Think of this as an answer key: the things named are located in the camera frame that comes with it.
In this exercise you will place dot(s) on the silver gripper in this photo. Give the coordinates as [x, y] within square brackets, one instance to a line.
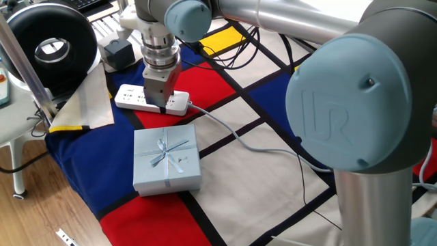
[153, 87]

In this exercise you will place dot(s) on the white four-socket power strip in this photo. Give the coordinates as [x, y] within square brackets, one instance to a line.
[128, 97]

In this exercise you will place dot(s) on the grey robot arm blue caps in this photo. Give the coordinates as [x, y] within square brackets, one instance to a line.
[348, 102]

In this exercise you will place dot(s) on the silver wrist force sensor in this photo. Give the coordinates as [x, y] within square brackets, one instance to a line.
[160, 51]

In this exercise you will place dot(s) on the light blue ribbon gift box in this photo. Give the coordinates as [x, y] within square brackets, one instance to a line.
[167, 171]

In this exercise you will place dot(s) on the grey box black button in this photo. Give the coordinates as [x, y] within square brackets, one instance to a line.
[119, 54]

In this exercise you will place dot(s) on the colourful block pattern tablecloth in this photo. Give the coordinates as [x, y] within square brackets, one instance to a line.
[239, 177]

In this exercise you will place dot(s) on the white stool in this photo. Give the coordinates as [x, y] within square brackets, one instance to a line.
[13, 116]

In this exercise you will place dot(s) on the light grey pendant orange button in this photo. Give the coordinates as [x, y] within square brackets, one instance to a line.
[3, 92]

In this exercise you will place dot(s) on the slanted aluminium frame post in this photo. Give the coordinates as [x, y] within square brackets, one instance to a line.
[24, 65]

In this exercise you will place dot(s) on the white metal bracket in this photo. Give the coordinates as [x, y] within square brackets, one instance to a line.
[65, 236]

